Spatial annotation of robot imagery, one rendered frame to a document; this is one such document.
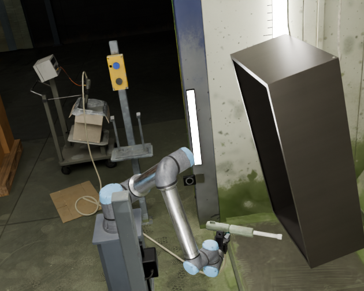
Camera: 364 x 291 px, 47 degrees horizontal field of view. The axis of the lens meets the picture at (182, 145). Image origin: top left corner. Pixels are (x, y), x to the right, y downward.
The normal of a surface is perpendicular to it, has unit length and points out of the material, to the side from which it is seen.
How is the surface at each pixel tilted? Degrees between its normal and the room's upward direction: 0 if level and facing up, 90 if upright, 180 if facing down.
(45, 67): 90
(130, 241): 90
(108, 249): 90
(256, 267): 0
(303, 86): 90
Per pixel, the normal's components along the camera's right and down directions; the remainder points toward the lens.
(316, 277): -0.11, -0.89
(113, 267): 0.09, 0.43
